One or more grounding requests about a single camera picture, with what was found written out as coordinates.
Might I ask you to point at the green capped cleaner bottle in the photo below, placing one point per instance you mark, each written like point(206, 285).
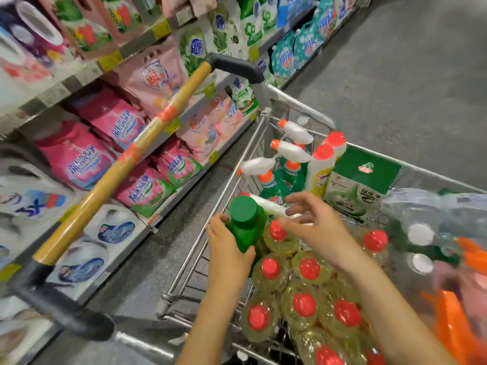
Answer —
point(247, 220)

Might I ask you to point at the person's left hand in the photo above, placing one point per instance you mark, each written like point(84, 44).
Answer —
point(228, 262)

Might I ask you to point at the person's right forearm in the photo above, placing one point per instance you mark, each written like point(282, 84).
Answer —
point(396, 315)

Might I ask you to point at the stack of white blue pouches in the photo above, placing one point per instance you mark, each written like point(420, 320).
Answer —
point(46, 216)

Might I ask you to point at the person's left forearm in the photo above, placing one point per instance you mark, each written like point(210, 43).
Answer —
point(209, 327)

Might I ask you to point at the stack of pink detergent pouches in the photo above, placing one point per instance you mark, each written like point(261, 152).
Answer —
point(76, 159)

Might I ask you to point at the grey shopping cart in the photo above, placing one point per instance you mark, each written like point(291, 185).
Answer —
point(114, 175)

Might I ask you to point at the cluster of yellow red-capped bottles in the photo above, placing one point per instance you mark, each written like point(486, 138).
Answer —
point(304, 300)

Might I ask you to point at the person's right hand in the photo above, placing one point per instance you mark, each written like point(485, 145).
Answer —
point(327, 232)

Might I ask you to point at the white red-capped cleaner bottle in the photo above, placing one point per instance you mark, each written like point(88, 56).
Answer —
point(336, 142)

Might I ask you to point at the row of green white pouches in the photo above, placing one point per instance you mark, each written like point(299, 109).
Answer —
point(221, 41)

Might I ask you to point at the row of teal blue pouches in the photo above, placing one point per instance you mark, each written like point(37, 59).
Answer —
point(304, 34)

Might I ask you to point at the store shelving with refill pouches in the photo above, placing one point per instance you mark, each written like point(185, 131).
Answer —
point(76, 72)

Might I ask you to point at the clear-wrapped orange-trigger spray pack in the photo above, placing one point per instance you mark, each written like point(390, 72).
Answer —
point(441, 216)
point(456, 323)

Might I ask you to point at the large green white cleaner pouch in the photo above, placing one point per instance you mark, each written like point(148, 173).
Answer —
point(365, 178)

